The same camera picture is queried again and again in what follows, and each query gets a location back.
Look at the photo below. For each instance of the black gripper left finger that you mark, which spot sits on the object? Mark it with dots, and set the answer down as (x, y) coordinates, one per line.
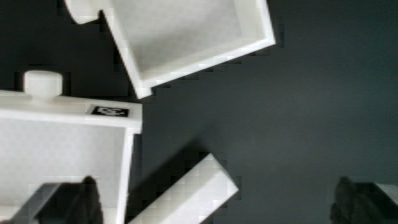
(63, 204)

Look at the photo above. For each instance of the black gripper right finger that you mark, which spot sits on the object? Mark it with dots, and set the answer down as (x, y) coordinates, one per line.
(365, 203)

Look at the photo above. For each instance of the white drawer with knob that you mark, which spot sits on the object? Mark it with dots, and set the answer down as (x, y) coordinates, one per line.
(179, 35)
(67, 141)

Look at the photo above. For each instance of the white right fence bar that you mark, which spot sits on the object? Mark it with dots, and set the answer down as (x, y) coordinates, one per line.
(195, 197)

